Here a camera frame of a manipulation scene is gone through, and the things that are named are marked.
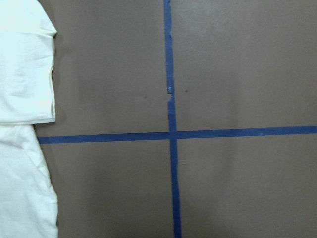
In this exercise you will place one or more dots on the cream long-sleeve cat shirt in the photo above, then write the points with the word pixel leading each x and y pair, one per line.
pixel 28 202

